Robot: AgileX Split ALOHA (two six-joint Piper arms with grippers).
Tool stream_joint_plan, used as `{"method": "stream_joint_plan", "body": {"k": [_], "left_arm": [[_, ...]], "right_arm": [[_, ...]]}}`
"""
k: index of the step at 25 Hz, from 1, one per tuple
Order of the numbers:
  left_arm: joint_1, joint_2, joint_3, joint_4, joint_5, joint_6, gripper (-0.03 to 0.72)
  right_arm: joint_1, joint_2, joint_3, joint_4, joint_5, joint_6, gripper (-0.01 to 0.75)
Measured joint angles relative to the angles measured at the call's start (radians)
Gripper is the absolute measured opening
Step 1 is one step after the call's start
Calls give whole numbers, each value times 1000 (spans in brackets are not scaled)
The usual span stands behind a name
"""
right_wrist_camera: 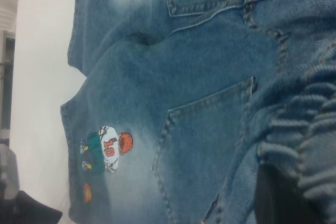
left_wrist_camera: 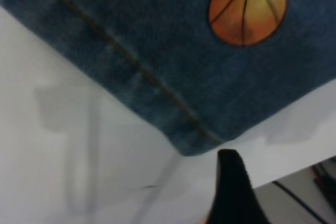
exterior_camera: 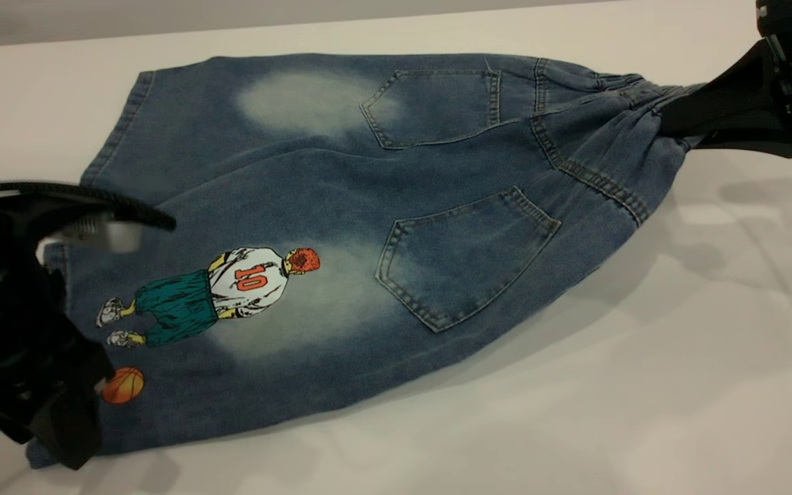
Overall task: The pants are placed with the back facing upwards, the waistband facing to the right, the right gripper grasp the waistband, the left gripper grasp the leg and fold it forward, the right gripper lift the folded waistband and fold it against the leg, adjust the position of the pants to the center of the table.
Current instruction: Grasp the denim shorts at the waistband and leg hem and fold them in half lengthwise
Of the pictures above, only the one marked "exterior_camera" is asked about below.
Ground blue denim shorts with print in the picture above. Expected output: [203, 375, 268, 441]
[25, 52, 706, 470]

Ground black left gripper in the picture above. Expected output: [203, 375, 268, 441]
[0, 159, 177, 472]

